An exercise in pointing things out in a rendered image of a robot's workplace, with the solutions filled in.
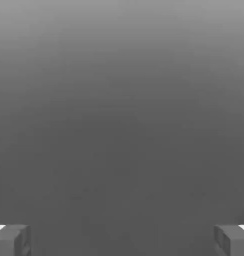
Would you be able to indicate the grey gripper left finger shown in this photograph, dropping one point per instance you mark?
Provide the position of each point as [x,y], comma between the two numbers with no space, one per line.
[10,241]

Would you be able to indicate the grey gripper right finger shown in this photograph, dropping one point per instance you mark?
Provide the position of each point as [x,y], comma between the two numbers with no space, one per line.
[234,241]

